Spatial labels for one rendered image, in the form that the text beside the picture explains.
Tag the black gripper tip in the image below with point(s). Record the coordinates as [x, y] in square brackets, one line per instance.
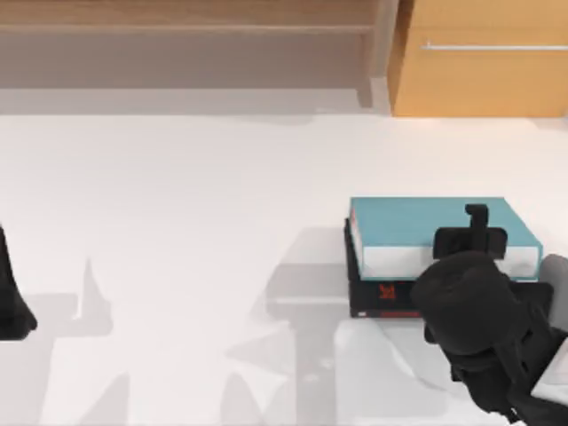
[11, 306]

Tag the wooden open shelf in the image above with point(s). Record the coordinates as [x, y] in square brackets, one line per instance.
[186, 49]

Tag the wooden cupboard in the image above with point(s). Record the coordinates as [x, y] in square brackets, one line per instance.
[470, 84]

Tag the black book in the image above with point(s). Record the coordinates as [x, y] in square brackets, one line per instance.
[368, 299]

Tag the pale grey rounded box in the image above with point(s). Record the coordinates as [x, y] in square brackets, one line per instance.
[557, 293]

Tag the teal book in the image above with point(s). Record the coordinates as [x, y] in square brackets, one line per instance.
[408, 222]

